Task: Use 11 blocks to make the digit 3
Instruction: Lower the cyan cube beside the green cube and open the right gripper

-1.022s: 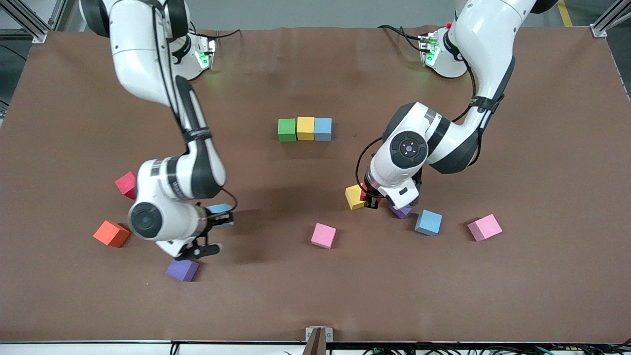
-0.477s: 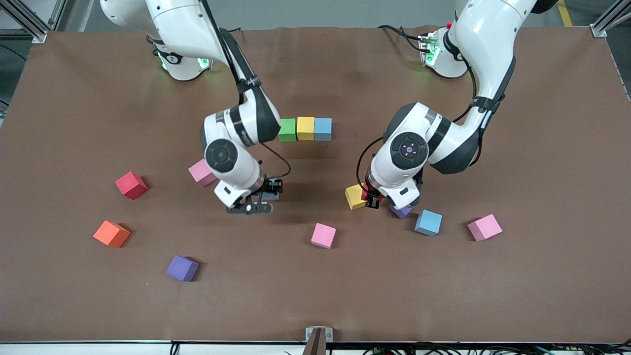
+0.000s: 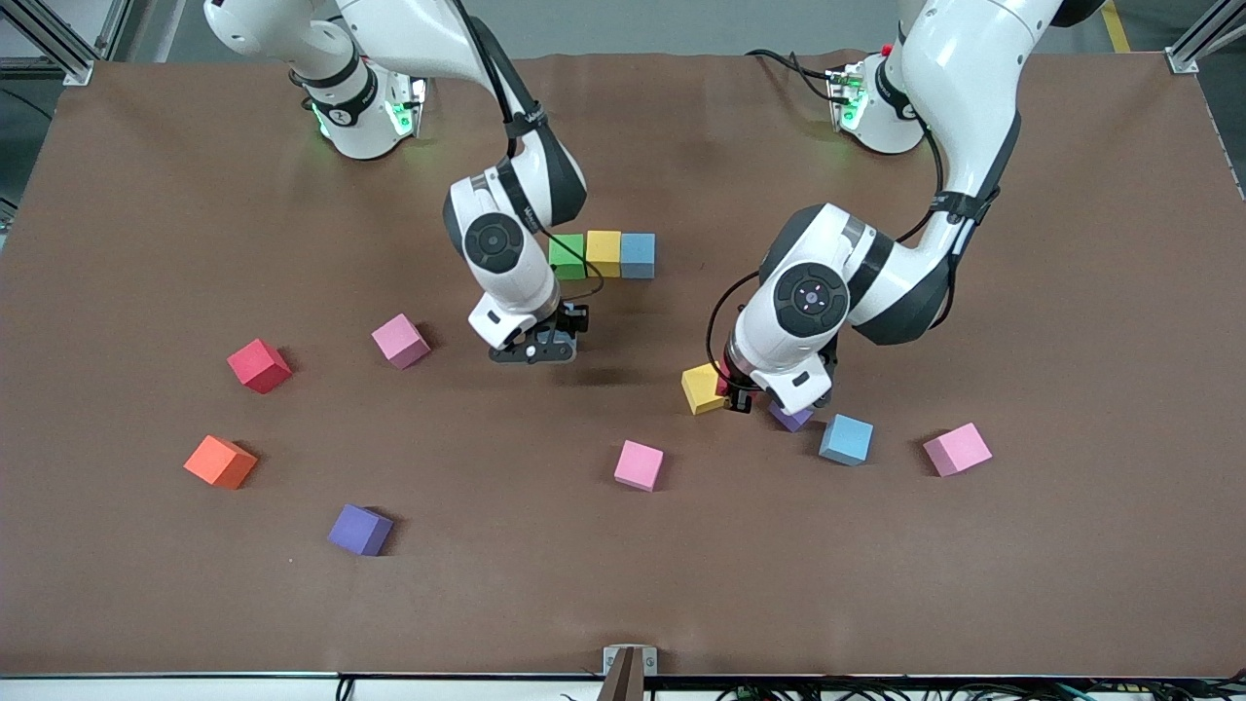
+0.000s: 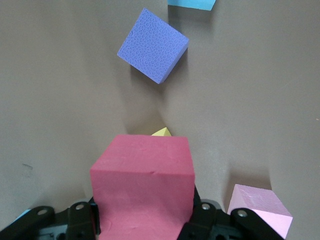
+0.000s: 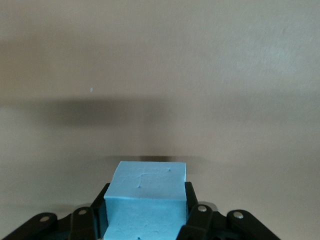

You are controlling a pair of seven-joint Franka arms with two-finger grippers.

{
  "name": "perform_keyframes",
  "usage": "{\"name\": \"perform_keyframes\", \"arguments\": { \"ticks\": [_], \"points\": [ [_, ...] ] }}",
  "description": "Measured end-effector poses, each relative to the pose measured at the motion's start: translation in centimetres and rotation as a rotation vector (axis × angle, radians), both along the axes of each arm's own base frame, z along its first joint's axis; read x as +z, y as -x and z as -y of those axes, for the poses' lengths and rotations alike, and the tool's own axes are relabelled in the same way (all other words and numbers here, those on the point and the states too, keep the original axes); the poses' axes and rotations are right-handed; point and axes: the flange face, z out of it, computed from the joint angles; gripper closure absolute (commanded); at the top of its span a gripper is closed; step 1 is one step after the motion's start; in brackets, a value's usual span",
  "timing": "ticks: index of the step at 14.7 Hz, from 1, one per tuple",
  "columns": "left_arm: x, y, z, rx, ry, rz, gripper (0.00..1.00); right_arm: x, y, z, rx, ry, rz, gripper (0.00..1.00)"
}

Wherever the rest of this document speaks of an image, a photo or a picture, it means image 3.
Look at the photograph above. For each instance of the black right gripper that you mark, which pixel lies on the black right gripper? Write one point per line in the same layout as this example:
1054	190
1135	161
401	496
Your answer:
572	318

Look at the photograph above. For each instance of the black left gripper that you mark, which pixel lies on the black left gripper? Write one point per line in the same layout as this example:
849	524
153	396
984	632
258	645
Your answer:
737	393

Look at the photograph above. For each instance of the blue foam cube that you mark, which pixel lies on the blue foam cube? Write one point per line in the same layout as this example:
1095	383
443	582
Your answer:
560	334
638	255
845	439

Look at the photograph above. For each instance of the green foam cube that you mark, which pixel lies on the green foam cube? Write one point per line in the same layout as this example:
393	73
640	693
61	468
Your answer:
568	256

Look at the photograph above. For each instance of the yellow foam cube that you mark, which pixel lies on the yellow foam cube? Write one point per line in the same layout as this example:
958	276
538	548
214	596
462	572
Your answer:
701	389
604	254

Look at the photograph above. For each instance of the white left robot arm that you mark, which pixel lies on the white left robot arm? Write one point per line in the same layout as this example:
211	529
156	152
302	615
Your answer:
964	88

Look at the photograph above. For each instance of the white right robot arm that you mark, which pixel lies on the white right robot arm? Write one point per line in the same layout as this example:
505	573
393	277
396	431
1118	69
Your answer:
511	287

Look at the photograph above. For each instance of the purple foam cube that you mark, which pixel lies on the purple foam cube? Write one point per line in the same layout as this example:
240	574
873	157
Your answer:
793	421
360	530

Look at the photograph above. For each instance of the pink foam cube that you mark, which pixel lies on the pink foam cube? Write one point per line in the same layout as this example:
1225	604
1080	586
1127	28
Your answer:
639	465
400	341
957	449

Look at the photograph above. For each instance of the brown table cover sheet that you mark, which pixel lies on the brown table cover sheet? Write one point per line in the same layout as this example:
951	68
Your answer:
584	584

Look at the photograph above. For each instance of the orange foam cube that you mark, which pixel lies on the orange foam cube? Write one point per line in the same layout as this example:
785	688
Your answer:
220	461

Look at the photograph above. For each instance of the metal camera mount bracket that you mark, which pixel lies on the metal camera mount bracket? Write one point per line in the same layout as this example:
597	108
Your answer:
630	672

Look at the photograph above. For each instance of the aluminium frame post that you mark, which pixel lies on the aluminium frame post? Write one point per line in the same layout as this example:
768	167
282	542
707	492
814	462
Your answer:
58	54
1192	49

